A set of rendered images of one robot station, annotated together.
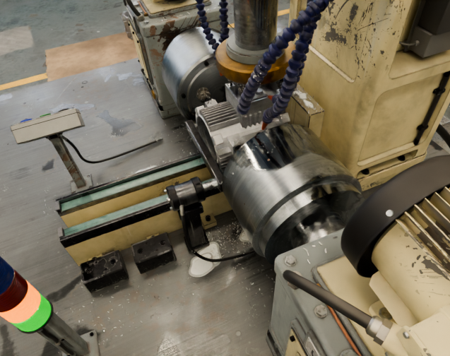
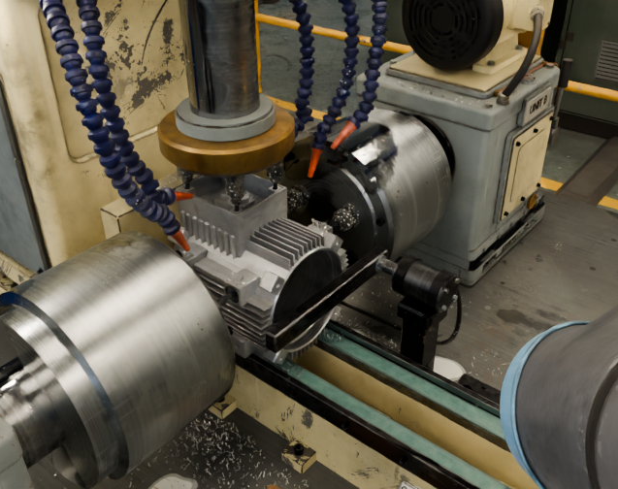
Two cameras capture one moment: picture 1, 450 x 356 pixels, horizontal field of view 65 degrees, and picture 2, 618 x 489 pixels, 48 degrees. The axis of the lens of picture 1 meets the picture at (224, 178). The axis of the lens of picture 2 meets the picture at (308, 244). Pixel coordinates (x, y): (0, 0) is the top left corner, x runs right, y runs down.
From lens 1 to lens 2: 128 cm
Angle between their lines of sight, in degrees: 83
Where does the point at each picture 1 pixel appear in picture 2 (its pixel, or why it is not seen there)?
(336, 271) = (477, 84)
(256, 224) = (443, 171)
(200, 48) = (135, 263)
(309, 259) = (475, 101)
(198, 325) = (513, 340)
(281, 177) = (401, 129)
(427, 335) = not seen: outside the picture
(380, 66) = not seen: hidden behind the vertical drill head
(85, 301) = not seen: outside the picture
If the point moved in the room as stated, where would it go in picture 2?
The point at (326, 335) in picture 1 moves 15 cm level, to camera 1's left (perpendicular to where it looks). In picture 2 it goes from (523, 88) to (592, 117)
